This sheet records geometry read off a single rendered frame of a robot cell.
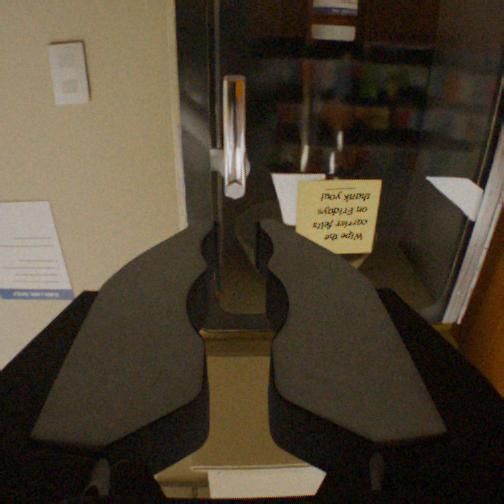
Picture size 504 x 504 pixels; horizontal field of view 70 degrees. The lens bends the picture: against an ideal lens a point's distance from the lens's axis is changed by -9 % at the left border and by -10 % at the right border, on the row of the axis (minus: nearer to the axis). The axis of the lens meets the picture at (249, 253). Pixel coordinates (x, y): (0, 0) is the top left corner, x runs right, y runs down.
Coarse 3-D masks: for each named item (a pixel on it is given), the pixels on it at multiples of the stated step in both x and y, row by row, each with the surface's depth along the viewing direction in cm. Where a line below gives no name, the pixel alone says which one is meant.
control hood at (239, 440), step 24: (216, 360) 43; (240, 360) 43; (264, 360) 43; (216, 384) 43; (240, 384) 43; (264, 384) 43; (216, 408) 42; (240, 408) 42; (264, 408) 42; (216, 432) 41; (240, 432) 41; (264, 432) 42; (192, 456) 41; (216, 456) 41; (240, 456) 41; (264, 456) 41; (288, 456) 41
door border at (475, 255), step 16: (496, 160) 34; (496, 176) 34; (496, 192) 35; (480, 208) 36; (496, 208) 36; (480, 224) 37; (496, 224) 37; (480, 240) 38; (480, 256) 39; (464, 272) 40; (464, 288) 42; (448, 304) 43; (464, 304) 42; (448, 320) 44
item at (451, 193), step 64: (192, 0) 26; (256, 0) 26; (320, 0) 27; (384, 0) 27; (448, 0) 26; (192, 64) 29; (256, 64) 29; (320, 64) 29; (384, 64) 29; (448, 64) 29; (192, 128) 31; (256, 128) 32; (320, 128) 32; (384, 128) 32; (448, 128) 32; (192, 192) 34; (256, 192) 35; (384, 192) 35; (448, 192) 35; (384, 256) 39; (448, 256) 39; (256, 320) 43
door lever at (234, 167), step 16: (224, 80) 25; (240, 80) 25; (224, 96) 26; (240, 96) 26; (224, 112) 26; (240, 112) 26; (224, 128) 27; (240, 128) 27; (224, 144) 28; (240, 144) 27; (224, 160) 28; (240, 160) 28; (224, 176) 29; (240, 176) 29; (240, 192) 29
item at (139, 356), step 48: (192, 240) 11; (144, 288) 9; (192, 288) 9; (96, 336) 7; (144, 336) 7; (192, 336) 7; (96, 384) 6; (144, 384) 6; (192, 384) 6; (48, 432) 5; (96, 432) 6; (144, 432) 6; (192, 432) 7
